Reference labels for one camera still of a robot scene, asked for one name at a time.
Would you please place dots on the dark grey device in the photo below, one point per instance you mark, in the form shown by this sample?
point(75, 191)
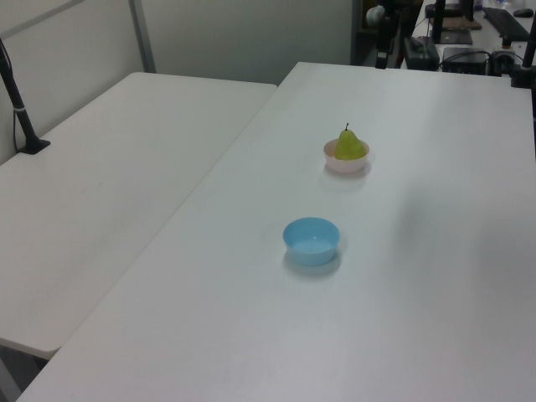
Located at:
point(421, 52)

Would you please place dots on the pink plastic bowl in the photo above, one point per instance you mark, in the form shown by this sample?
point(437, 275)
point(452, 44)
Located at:
point(345, 165)

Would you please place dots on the green pear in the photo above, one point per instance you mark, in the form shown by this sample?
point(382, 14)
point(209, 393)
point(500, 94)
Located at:
point(349, 146)

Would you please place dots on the grey partition frame post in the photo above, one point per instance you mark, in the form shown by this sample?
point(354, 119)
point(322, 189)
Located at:
point(144, 37)

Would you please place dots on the blue plastic bowl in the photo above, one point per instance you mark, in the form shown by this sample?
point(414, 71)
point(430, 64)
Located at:
point(310, 245)

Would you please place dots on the black electronics box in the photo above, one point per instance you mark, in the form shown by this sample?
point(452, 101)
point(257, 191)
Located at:
point(462, 58)

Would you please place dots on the black clamp pole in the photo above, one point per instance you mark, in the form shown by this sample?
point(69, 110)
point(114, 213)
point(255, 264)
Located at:
point(527, 63)

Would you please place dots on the black computer mouse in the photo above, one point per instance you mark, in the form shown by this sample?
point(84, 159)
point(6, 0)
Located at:
point(523, 13)

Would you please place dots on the black keyboard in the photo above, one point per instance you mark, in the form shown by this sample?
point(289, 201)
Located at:
point(504, 21)

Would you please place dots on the black monitor stand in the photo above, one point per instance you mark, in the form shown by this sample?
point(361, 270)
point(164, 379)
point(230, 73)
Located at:
point(439, 25)

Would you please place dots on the white side table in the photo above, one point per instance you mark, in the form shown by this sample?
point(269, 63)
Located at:
point(104, 188)

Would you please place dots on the black camera stand pole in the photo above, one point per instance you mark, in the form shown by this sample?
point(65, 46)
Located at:
point(21, 117)

